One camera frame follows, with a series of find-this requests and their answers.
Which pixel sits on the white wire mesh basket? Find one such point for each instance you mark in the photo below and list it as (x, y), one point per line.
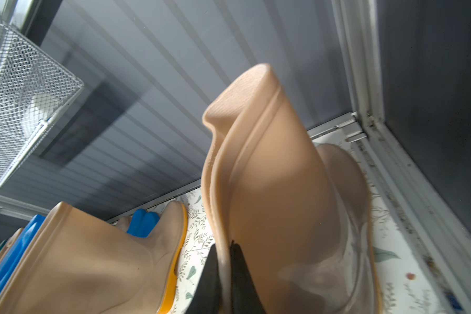
(35, 91)

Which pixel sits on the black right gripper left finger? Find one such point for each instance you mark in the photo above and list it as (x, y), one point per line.
(207, 298)

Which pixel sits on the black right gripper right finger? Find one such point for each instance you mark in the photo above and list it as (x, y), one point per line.
(243, 292)

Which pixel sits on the beige boot back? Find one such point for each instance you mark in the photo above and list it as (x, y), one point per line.
(94, 259)
(286, 202)
(0, 251)

